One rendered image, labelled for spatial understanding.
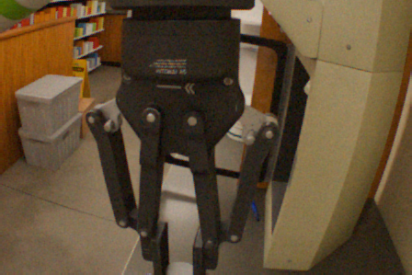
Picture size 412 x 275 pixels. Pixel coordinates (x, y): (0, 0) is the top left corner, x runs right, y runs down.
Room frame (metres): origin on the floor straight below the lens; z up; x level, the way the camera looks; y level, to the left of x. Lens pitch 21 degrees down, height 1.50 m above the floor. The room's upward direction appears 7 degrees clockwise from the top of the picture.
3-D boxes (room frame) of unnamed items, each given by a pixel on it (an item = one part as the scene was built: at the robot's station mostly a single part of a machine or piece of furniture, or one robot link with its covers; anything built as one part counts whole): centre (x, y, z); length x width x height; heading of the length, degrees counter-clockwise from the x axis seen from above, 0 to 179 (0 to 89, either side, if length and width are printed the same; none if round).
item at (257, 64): (0.90, -0.03, 1.19); 0.30 x 0.01 x 0.40; 78
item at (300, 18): (0.72, -0.13, 1.46); 0.32 x 0.11 x 0.10; 175
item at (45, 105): (2.52, 1.33, 0.49); 0.60 x 0.42 x 0.33; 175
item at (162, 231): (0.22, 0.02, 1.28); 0.03 x 0.01 x 0.07; 174
